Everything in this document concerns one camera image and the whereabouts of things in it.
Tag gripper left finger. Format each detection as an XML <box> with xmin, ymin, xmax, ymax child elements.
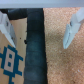
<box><xmin>0</xmin><ymin>11</ymin><xmax>17</xmax><ymax>48</ymax></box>

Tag wooden drawer box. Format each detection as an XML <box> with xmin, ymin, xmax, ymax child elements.
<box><xmin>0</xmin><ymin>17</ymin><xmax>30</xmax><ymax>84</ymax></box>

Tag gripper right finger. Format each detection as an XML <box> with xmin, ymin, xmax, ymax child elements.
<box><xmin>62</xmin><ymin>7</ymin><xmax>84</xmax><ymax>51</ymax></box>

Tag black drawer handle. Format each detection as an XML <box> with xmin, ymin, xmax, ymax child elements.
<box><xmin>6</xmin><ymin>8</ymin><xmax>49</xmax><ymax>84</ymax></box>

